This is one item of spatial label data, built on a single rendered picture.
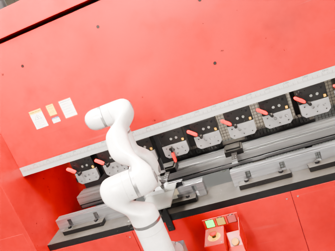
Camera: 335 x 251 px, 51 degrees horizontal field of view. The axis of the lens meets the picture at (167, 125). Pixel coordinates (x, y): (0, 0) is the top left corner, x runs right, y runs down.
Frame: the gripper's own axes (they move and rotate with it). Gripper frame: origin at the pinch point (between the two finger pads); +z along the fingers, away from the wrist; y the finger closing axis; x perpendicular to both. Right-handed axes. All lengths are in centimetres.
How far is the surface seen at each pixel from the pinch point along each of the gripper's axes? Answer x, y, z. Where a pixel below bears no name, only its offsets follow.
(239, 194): 14.2, -46.2, 7.4
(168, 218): 18.2, -2.3, 5.6
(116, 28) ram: -64, -13, -70
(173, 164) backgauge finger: -21.9, -6.7, 18.4
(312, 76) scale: -25, -102, -26
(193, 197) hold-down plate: 8.9, -18.8, 8.1
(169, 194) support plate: 8.1, -7.9, -3.8
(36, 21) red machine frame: -75, 28, -86
